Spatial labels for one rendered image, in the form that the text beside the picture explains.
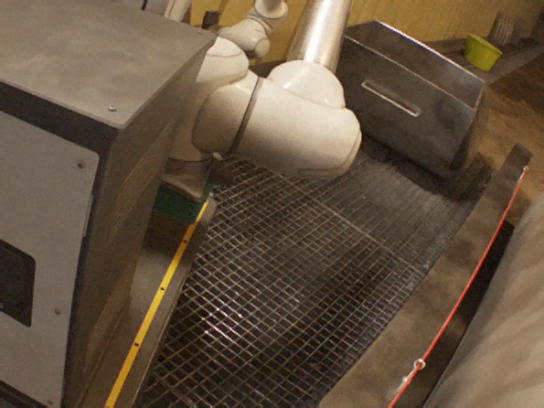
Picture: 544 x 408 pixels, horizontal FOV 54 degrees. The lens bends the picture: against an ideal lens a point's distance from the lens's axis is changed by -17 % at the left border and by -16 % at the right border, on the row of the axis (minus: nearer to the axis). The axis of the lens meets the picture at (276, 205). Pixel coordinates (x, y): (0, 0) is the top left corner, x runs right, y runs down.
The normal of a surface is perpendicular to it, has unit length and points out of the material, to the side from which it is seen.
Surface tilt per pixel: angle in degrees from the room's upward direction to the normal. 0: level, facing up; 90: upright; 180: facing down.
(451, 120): 90
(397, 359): 3
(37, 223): 90
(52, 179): 90
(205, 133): 94
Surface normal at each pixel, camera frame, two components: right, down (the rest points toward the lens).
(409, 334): 0.33, -0.78
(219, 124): -0.03, 0.56
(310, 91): 0.26, -0.42
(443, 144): -0.40, 0.36
